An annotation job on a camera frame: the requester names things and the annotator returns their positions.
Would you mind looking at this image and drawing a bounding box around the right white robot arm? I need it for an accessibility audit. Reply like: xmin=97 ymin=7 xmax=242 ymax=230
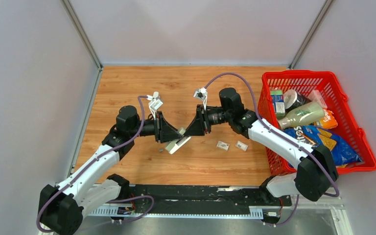
xmin=184 ymin=88 xmax=339 ymax=205

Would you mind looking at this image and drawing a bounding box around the orange snack bag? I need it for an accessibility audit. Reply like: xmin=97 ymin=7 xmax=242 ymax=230
xmin=312 ymin=109 xmax=338 ymax=129

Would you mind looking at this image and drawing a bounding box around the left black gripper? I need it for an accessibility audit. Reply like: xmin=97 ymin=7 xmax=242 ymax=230
xmin=129 ymin=111 xmax=183 ymax=143

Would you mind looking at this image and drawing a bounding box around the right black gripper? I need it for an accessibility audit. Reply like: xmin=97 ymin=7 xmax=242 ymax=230
xmin=184 ymin=104 xmax=232 ymax=137

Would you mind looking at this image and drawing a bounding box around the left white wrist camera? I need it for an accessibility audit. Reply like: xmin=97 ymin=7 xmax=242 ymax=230
xmin=146 ymin=92 xmax=163 ymax=120

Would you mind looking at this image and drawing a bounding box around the blue Doritos chip bag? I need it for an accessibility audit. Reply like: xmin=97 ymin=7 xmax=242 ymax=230
xmin=284 ymin=125 xmax=362 ymax=168

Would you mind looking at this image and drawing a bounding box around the white stapler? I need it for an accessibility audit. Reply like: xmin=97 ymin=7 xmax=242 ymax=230
xmin=165 ymin=136 xmax=191 ymax=154

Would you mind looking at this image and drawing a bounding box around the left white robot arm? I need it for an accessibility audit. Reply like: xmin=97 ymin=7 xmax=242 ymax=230
xmin=36 ymin=105 xmax=183 ymax=235

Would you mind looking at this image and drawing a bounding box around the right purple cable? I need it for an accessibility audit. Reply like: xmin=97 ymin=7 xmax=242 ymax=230
xmin=204 ymin=72 xmax=340 ymax=198

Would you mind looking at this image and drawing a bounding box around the pale green bottle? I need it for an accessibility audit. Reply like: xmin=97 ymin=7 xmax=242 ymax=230
xmin=277 ymin=101 xmax=325 ymax=129

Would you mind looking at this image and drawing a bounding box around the black white round can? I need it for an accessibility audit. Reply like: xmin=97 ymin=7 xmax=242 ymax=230
xmin=283 ymin=89 xmax=311 ymax=112

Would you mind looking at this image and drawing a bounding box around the open staple box tray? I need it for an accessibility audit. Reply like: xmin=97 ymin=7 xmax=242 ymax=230
xmin=235 ymin=141 xmax=248 ymax=151

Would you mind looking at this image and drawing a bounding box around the green blue carton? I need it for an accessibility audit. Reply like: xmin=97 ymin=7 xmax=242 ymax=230
xmin=270 ymin=89 xmax=286 ymax=119

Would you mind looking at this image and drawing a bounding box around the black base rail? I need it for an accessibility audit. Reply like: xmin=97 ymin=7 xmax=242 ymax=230
xmin=119 ymin=184 xmax=292 ymax=215

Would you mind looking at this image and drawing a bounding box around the red plastic basket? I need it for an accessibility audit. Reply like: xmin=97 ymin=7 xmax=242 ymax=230
xmin=258 ymin=70 xmax=376 ymax=174

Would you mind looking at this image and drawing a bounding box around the small staple box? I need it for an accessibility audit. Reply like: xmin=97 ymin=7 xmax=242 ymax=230
xmin=216 ymin=141 xmax=230 ymax=151

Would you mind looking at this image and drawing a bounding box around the white wrapped packet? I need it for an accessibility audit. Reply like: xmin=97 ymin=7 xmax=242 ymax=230
xmin=308 ymin=89 xmax=328 ymax=109

